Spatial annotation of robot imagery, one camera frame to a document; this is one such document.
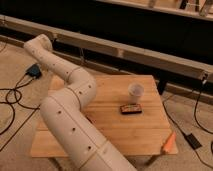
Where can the small dark rectangular box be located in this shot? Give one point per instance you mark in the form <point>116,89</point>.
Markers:
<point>131,109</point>

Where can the long wooden beam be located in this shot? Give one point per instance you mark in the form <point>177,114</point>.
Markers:
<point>147,57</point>

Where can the translucent plastic cup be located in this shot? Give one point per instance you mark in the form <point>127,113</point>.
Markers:
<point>135,91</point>

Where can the black power brick right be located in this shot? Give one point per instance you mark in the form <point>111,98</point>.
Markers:
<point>192,141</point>

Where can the black power adapter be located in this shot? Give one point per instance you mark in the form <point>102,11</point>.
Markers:
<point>34,71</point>

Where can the orange carrot toy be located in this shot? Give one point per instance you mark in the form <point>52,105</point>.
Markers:
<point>169,143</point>

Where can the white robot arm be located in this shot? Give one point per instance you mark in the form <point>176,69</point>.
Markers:
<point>61,111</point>

